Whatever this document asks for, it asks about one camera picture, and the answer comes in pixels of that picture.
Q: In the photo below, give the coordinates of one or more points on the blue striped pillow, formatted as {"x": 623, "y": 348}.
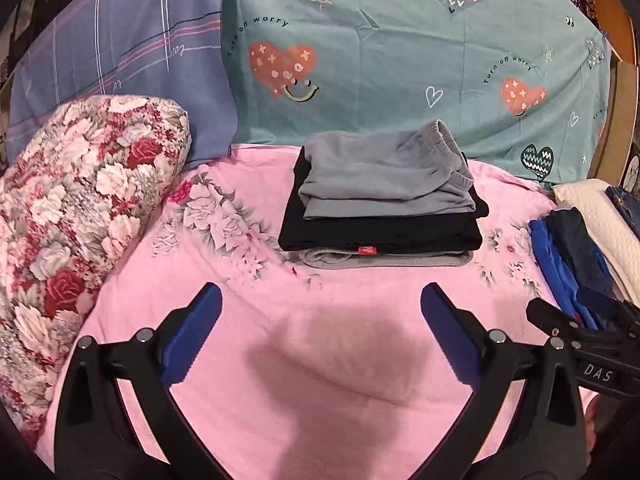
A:
{"x": 125, "y": 60}

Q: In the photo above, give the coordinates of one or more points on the floral quilt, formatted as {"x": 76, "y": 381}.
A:
{"x": 85, "y": 210}

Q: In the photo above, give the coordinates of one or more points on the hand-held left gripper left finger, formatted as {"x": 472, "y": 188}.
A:
{"x": 192, "y": 332}

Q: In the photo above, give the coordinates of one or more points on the dark navy garment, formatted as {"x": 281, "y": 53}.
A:
{"x": 580, "y": 250}

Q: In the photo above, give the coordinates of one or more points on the black folded pants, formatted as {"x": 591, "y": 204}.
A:
{"x": 380, "y": 232}

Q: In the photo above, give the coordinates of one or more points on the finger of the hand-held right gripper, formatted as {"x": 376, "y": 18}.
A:
{"x": 545, "y": 317}
{"x": 597, "y": 304}

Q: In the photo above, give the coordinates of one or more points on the teal heart print pillow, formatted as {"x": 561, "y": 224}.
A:
{"x": 400, "y": 50}

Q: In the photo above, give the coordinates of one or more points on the white textured cloth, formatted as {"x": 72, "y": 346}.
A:
{"x": 600, "y": 220}

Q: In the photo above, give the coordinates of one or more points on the light grey folded pants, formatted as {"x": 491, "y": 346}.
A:
{"x": 400, "y": 258}

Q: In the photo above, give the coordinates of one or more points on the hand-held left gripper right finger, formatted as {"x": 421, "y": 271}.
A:
{"x": 450, "y": 335}

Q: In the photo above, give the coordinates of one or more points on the blue denim garment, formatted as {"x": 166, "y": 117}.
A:
{"x": 625, "y": 207}

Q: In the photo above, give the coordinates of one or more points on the pink bed sheet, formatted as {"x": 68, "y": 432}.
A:
{"x": 310, "y": 310}

